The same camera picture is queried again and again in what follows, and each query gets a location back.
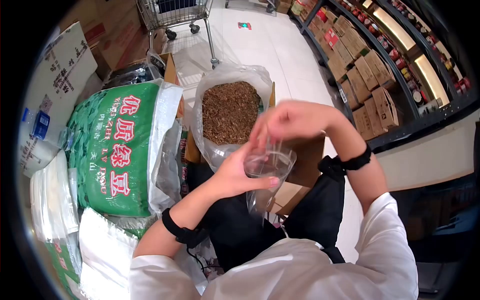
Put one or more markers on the person's left hand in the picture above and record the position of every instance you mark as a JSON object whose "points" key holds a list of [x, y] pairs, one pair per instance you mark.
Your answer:
{"points": [[230, 176]]}

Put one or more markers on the person's right hand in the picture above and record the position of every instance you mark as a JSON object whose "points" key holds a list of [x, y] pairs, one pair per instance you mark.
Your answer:
{"points": [[300, 118]]}

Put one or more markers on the person's left thumb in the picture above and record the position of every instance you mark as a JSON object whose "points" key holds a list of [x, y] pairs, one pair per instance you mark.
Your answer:
{"points": [[264, 182]]}

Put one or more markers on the person's right fingers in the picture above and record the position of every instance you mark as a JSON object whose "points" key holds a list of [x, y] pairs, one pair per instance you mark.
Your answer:
{"points": [[264, 129]]}

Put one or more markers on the person's left fingers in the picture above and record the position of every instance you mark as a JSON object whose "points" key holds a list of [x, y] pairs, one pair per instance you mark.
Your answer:
{"points": [[250, 150]]}

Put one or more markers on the small clear plastic bag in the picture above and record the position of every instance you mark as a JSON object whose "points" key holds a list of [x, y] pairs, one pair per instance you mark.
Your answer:
{"points": [[268, 168]]}

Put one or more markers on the large bag of brown grain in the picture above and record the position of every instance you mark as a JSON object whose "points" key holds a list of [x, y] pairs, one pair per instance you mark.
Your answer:
{"points": [[228, 112]]}

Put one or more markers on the open brown cardboard box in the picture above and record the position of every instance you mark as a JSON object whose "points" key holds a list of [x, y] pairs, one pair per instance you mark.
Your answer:
{"points": [[305, 161]]}

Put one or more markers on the person's legs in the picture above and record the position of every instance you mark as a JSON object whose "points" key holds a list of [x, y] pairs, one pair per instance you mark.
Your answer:
{"points": [[240, 228]]}

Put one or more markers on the black wrist band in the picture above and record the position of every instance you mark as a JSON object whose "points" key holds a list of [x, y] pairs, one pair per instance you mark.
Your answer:
{"points": [[356, 162], [180, 231]]}

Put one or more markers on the person's body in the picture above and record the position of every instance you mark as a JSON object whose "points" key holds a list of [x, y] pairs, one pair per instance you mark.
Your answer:
{"points": [[311, 270]]}

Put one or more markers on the green red floor sticker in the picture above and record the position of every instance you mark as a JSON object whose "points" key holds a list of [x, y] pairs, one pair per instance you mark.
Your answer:
{"points": [[244, 26]]}

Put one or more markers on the cardboard box with black bag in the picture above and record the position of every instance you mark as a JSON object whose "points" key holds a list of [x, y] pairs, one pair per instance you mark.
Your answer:
{"points": [[170, 69]]}

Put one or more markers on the full shop shelf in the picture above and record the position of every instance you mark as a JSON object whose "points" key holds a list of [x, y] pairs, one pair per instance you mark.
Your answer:
{"points": [[367, 71]]}

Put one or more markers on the black plastic bag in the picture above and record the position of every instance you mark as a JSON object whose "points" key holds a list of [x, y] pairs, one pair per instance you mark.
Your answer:
{"points": [[131, 75]]}

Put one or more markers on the metal shopping cart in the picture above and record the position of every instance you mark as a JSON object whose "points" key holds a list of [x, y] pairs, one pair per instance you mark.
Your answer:
{"points": [[176, 13]]}

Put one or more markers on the pile of white plastic bags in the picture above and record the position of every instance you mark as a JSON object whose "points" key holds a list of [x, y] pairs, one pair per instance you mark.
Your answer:
{"points": [[107, 255]]}

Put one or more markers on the stack of brown cartons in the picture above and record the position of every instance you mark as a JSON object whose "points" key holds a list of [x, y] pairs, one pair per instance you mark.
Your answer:
{"points": [[116, 30]]}

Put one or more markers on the stack of clear plastic bags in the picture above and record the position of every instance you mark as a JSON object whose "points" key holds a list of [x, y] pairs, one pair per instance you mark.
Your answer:
{"points": [[54, 198]]}

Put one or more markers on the white sack with black print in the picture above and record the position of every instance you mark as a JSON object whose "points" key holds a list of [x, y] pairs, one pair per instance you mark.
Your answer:
{"points": [[63, 67]]}

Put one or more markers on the clear bottle with blue label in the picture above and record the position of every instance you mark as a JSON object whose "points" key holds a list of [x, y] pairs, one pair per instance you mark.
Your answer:
{"points": [[41, 124]]}

